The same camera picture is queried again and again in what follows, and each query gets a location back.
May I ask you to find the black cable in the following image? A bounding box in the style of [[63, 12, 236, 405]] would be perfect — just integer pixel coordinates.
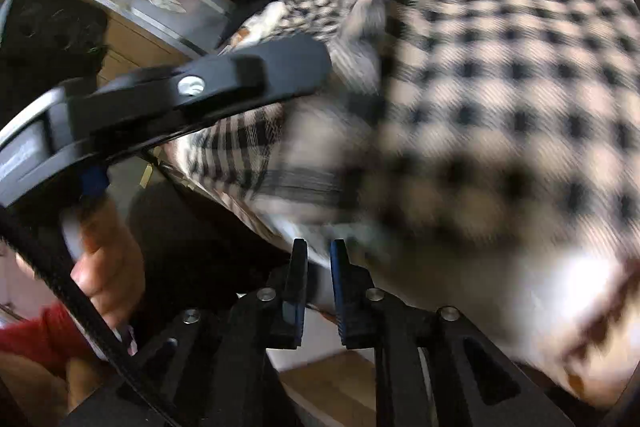
[[0, 207, 181, 427]]

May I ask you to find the leaf print fleece blanket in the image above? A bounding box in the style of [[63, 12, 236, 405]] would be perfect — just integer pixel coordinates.
[[160, 0, 640, 410]]

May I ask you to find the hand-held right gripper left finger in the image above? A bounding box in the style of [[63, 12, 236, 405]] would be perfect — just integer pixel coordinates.
[[62, 239, 308, 427]]

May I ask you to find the dark cloth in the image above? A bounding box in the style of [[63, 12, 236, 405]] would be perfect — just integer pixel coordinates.
[[127, 182, 306, 323]]

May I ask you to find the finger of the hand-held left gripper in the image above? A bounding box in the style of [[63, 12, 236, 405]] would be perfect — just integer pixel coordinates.
[[65, 33, 334, 164]]

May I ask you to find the black beige checked coat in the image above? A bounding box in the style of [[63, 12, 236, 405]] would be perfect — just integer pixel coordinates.
[[187, 0, 640, 323]]

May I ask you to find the person's left hand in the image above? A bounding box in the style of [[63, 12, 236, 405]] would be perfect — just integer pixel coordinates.
[[70, 199, 147, 329]]

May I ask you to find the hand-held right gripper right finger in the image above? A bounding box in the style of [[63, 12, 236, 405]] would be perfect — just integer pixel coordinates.
[[330, 239, 576, 427]]

